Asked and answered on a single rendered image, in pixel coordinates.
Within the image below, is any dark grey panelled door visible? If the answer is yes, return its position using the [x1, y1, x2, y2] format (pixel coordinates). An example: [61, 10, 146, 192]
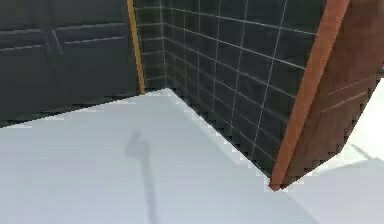
[0, 0, 147, 129]

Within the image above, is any brown wooden door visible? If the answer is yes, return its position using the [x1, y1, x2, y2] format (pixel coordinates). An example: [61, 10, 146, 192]
[268, 0, 384, 192]

